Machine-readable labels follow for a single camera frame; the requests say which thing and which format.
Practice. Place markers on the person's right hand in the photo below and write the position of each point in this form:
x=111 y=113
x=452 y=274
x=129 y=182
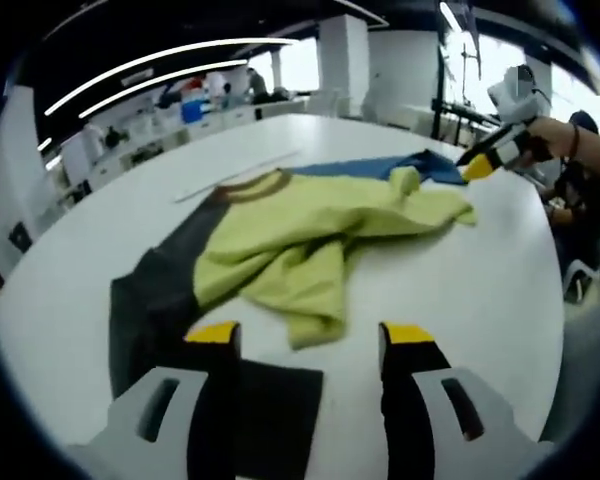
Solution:
x=552 y=140

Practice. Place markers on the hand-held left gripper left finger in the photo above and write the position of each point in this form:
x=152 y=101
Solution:
x=145 y=420

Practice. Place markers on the white template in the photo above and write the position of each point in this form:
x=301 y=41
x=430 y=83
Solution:
x=230 y=177

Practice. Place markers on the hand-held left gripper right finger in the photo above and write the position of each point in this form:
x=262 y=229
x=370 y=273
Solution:
x=430 y=425

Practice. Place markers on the white stool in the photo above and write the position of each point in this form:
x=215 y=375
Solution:
x=580 y=280

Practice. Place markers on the long ceiling light strip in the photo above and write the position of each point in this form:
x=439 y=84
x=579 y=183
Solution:
x=155 y=57

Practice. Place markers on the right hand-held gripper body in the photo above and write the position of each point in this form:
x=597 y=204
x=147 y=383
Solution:
x=522 y=109

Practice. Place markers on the white square column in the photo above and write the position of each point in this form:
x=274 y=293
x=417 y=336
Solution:
x=345 y=65

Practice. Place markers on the yellow-green blue grey garment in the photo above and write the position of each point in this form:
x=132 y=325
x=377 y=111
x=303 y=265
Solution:
x=290 y=225

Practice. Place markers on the blue container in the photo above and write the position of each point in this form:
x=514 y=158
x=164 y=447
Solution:
x=192 y=107

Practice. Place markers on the black metal stand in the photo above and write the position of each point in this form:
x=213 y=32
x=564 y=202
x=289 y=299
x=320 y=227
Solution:
x=462 y=107

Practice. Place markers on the white cabinet counter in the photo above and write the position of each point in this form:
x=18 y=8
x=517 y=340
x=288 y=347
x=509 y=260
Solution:
x=145 y=140

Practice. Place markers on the black wrist band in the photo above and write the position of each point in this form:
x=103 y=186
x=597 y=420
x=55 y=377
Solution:
x=575 y=142

